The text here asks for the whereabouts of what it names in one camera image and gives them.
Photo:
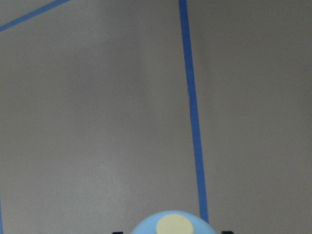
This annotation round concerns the light blue service bell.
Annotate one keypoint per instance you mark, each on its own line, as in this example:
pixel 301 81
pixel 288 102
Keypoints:
pixel 173 222

